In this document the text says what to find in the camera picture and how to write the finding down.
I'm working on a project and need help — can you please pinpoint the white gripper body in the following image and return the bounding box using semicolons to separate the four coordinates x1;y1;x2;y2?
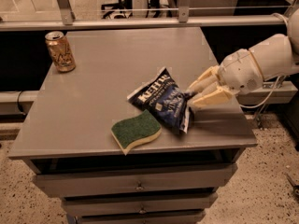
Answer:
218;49;263;94

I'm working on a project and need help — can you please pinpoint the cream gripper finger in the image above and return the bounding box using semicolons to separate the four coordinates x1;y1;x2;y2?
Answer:
187;65;219;93
188;86;233;108

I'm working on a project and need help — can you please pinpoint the blue chip bag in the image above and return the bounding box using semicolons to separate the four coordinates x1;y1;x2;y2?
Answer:
127;67;191;133

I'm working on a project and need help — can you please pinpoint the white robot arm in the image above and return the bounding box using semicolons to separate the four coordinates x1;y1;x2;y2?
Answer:
186;10;299;110

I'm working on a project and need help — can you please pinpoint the green yellow sponge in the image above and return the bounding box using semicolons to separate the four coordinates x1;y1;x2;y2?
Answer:
111;110;162;155

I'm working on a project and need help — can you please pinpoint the black office chair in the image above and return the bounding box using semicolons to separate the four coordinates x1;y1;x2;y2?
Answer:
94;0;133;20

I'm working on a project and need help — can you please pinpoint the bottom grey drawer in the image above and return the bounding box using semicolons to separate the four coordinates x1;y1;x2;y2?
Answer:
71;210;206;224

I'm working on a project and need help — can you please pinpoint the grey drawer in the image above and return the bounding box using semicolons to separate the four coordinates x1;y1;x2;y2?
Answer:
71;210;206;224
62;192;218;217
34;163;237;197

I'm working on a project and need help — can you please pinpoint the gold soda can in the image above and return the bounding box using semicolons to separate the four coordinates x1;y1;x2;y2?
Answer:
45;31;76;73

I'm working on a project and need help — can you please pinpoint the grey drawer cabinet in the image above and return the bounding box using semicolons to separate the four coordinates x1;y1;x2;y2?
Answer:
7;27;259;224

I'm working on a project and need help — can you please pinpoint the top grey drawer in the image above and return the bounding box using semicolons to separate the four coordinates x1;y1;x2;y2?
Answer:
34;163;237;197

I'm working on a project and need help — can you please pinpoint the middle grey drawer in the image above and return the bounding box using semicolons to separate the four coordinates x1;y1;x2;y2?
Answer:
62;192;218;217

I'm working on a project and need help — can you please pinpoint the white cable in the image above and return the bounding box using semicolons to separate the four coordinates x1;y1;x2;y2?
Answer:
238;12;291;109

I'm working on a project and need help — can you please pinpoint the metal railing frame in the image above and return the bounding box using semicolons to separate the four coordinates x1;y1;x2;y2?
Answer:
0;0;298;31

